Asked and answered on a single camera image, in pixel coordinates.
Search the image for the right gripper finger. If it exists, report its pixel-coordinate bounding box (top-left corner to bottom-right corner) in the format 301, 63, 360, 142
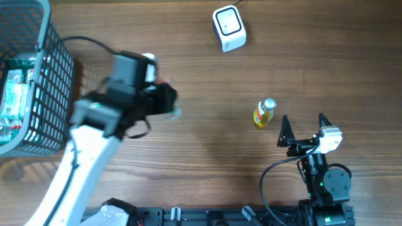
318, 112, 332, 128
277, 115, 296, 147

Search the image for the green lid jar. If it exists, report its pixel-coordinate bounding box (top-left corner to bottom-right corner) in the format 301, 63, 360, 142
162, 105, 182, 121

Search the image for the yellow liquid bottle silver cap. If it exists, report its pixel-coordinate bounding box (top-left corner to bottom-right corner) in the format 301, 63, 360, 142
253, 98, 276, 129

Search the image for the teal snack packet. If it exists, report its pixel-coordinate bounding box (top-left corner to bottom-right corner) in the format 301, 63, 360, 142
1, 69, 30, 123

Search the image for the green sponge package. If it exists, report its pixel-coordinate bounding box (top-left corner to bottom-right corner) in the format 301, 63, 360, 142
5, 52, 37, 70

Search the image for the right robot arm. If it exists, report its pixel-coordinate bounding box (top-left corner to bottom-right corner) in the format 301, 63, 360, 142
277, 113, 356, 226

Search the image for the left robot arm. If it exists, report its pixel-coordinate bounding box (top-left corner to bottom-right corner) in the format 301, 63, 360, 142
27, 51, 177, 225

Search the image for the white barcode scanner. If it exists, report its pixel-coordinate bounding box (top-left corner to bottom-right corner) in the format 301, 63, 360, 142
212, 5, 247, 52

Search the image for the grey plastic mesh basket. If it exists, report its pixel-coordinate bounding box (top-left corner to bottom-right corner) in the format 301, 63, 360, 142
1, 0, 75, 157

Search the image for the right camera cable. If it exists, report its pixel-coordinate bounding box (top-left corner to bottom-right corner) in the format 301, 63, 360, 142
259, 144, 320, 226

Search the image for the camera cable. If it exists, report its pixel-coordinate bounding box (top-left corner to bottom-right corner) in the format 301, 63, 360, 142
42, 35, 119, 226
259, 144, 320, 226

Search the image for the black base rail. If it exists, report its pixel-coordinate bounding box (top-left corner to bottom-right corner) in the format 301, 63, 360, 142
81, 205, 356, 226

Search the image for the left camera cable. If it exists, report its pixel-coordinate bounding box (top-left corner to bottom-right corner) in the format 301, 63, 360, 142
42, 35, 119, 226

